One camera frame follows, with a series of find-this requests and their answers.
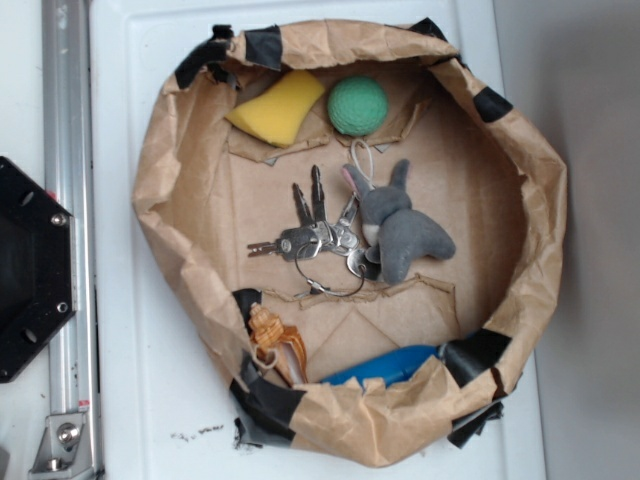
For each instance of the yellow sponge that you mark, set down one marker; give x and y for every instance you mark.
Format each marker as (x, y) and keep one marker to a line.
(276, 116)

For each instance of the white plastic tray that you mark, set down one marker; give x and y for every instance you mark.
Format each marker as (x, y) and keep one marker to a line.
(166, 413)

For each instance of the blue plastic object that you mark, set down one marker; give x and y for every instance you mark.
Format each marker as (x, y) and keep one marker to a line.
(395, 366)

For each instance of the wooden seashell trinket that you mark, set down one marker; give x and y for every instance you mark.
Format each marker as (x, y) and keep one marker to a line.
(277, 346)

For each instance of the black hexagonal mount plate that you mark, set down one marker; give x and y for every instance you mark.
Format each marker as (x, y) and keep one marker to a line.
(37, 296)

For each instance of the green foam ball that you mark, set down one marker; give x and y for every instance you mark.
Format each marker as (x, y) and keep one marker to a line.
(357, 106)

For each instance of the aluminium frame rail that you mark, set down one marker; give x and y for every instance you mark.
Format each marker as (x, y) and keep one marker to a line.
(74, 385)

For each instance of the metal corner bracket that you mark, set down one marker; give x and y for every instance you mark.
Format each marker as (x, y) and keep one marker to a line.
(64, 450)

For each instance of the gray plush animal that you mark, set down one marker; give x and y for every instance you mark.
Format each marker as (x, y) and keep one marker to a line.
(397, 234)

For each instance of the silver key bunch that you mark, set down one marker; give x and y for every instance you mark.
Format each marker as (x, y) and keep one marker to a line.
(316, 234)

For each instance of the brown paper bag bin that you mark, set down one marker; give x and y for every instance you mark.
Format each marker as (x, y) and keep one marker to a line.
(205, 190)

